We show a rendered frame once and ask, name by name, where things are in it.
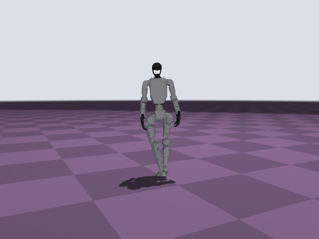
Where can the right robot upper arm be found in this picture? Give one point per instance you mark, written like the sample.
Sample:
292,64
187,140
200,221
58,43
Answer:
171,89

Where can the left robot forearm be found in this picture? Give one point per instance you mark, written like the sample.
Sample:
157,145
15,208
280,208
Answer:
143,107

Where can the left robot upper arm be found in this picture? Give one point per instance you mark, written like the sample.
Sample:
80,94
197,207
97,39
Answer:
145,90

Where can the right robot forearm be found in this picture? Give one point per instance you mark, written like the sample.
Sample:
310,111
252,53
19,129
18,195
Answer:
176,106

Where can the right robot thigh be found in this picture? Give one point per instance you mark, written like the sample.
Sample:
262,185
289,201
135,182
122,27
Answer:
166,129

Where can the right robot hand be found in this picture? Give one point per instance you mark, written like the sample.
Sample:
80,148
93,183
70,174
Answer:
177,119

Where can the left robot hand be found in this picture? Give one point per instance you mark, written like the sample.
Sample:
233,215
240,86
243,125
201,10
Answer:
142,121

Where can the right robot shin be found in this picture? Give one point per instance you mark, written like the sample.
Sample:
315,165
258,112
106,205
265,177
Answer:
165,152

